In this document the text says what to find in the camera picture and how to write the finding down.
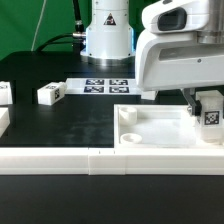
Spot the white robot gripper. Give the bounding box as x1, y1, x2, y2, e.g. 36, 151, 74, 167
135, 0, 224, 117

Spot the white square tabletop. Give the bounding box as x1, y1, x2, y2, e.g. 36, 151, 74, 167
114, 104, 224, 148

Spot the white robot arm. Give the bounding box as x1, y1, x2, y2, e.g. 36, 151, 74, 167
81, 0, 224, 116

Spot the sheet of fiducial markers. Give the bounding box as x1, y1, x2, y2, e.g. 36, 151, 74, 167
66, 78, 141, 95

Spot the white U-shaped fence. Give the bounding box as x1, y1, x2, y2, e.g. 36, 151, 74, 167
0, 107, 224, 176

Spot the black cable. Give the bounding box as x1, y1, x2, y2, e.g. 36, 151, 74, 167
35, 0, 86, 56

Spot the white cable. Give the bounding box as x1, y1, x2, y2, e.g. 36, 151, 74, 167
30, 0, 47, 52

